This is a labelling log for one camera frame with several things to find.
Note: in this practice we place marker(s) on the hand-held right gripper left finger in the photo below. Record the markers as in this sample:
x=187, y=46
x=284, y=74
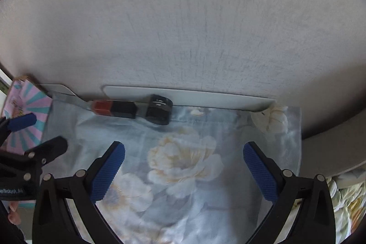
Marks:
x=108, y=172

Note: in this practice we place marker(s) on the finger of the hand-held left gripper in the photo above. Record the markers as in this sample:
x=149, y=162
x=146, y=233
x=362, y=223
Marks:
x=53, y=146
x=23, y=121

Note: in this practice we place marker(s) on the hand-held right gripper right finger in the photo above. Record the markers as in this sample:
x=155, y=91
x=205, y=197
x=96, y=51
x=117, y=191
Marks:
x=260, y=175

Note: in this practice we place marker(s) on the white desktop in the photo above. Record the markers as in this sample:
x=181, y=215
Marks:
x=214, y=99

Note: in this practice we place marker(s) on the person's left hand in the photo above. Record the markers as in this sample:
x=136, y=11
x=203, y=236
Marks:
x=14, y=216

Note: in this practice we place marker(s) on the pink striped cardboard box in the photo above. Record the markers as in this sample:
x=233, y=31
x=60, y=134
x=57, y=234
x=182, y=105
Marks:
x=31, y=106

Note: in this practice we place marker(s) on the red and black lipstick box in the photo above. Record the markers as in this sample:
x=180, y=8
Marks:
x=123, y=109

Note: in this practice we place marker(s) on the blue floral cloth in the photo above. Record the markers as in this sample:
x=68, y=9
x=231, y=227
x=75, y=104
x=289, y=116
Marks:
x=177, y=158

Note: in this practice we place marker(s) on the beige upholstered furniture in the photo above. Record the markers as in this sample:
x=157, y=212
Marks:
x=328, y=152

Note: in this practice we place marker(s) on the black cosmetic jar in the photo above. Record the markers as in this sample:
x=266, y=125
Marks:
x=158, y=111

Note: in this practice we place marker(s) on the yellow floral quilt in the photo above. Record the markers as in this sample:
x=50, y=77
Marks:
x=346, y=204

